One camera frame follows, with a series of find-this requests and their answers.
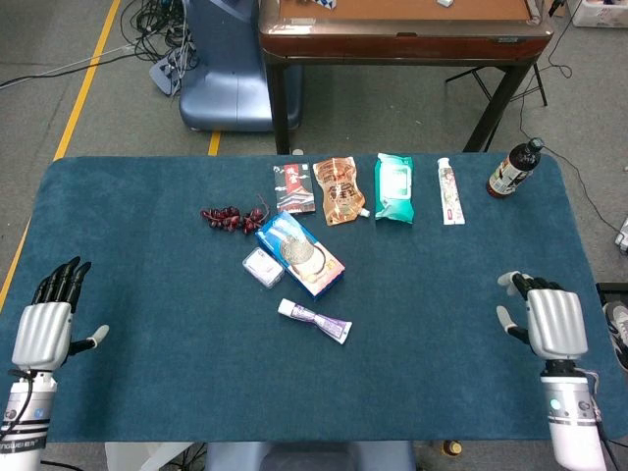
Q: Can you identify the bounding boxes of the small white plastic case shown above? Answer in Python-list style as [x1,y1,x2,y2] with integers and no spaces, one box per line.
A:
[241,246,286,289]

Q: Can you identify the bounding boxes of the black floor frame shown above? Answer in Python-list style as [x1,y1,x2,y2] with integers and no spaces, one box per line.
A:
[596,282,628,306]

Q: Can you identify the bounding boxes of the black and red packet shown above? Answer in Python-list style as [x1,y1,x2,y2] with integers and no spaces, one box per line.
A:
[273,163,317,216]

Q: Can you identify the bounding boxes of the teal table mat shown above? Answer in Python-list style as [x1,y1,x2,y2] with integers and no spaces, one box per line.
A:
[0,155,622,445]

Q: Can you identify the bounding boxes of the orange spouted pouch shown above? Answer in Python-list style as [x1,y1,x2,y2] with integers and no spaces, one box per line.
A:
[312,156,370,228]

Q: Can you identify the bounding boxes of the dark drink bottle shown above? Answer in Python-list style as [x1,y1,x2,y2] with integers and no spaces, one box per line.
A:
[486,137,545,200]

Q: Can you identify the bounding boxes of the purple white tube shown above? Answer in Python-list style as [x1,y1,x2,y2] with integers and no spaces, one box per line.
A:
[291,302,353,345]

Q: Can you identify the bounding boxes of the blue grey machine base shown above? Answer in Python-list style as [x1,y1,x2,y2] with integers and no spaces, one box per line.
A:
[178,0,303,132]

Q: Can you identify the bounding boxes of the red grape bunch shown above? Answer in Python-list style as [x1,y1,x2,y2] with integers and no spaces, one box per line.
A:
[199,193,271,236]

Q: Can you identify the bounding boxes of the white floral toothpaste tube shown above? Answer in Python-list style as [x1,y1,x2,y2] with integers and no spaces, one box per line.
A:
[436,157,466,227]

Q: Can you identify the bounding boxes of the long grey floor cable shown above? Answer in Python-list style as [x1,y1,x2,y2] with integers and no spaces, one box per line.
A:
[0,43,136,91]

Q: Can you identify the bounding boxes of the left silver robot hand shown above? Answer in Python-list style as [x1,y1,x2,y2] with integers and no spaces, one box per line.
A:
[10,255,110,372]

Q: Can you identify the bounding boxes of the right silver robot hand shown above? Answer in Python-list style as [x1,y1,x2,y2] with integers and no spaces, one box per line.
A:
[496,270,589,362]

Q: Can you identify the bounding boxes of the grey sneaker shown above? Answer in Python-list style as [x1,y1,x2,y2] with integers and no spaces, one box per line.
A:
[602,301,628,373]

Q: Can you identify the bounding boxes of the blue grey robot torso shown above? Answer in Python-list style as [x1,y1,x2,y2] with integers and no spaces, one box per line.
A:
[205,441,418,471]

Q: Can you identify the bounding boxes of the thin black floor cable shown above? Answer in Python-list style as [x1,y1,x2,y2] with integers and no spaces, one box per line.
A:
[519,0,628,236]

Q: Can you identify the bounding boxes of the blue printed carton box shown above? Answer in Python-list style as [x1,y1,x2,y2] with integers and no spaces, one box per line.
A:
[254,211,346,303]

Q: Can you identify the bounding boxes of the green wet wipes pack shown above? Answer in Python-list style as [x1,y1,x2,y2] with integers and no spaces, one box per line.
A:
[374,152,416,225]

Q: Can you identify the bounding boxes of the brown wooden table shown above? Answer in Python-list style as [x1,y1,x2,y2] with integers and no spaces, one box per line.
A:
[258,0,555,156]

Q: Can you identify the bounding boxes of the white storage box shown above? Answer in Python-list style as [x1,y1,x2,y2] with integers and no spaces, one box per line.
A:
[571,0,628,28]

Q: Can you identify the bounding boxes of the tangled floor cables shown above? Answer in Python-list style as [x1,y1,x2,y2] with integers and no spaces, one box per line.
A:
[120,0,200,65]

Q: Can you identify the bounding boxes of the blue power strip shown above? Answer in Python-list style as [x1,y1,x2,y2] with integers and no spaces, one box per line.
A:
[148,47,197,97]

